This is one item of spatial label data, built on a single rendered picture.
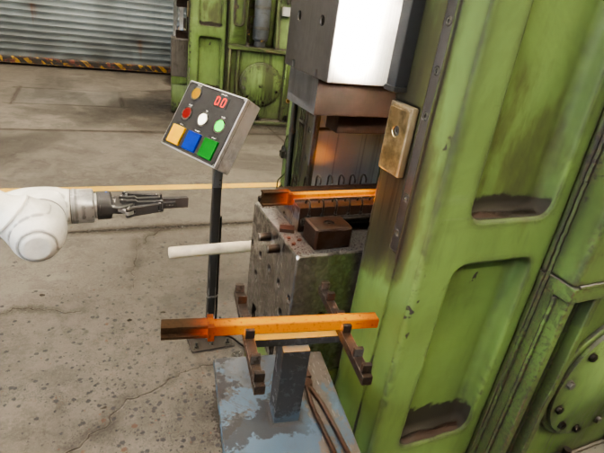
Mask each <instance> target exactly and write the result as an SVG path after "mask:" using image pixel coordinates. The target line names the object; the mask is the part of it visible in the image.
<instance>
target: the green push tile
mask: <svg viewBox="0 0 604 453"><path fill-rule="evenodd" d="M218 144H219V143H218V142H217V141H215V140H212V139H210V138H204V140H203V142H202V144H201V146H200V150H199V152H198V154H197V155H198V156H200V157H202V158H205V159H207V160H209V161H211V159H212V156H213V155H214V153H215V151H216V149H217V147H218Z"/></svg>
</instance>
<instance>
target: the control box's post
mask: <svg viewBox="0 0 604 453"><path fill-rule="evenodd" d="M222 182H223V173H221V172H220V171H218V170H216V169H214V168H212V184H211V185H212V191H211V210H210V228H209V243H210V244H217V243H218V238H219V222H220V207H221V191H222ZM217 267H218V255H217V254H213V255H209V264H208V283H207V294H208V296H209V297H210V296H216V283H217ZM214 313H215V298H207V303H206V317H207V314H213V316H214Z"/></svg>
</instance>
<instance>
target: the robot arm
mask: <svg viewBox="0 0 604 453"><path fill-rule="evenodd" d="M188 204H189V198H188V196H168V197H162V194H161V193H160V196H159V194H157V193H140V192H129V191H123V192H122V195H116V196H111V192H110V191H96V193H93V189H62V188H59V187H29V188H21V189H17V190H13V191H8V192H3V191H0V237H1V238H3V239H4V240H5V241H6V243H7V244H8V245H9V246H10V247H11V249H12V250H13V252H14V253H15V254H16V255H18V256H19V257H20V258H22V259H24V260H25V261H28V262H44V261H46V260H48V259H51V258H52V257H53V256H54V255H55V254H56V253H57V252H58V251H59V249H61V248H62V247H63V245H64V243H65V241H66V238H67V225H69V224H80V223H94V222H95V218H98V219H111V218H112V214H125V215H126V218H132V217H135V216H141V215H146V214H153V213H158V212H163V211H164V209H174V208H188Z"/></svg>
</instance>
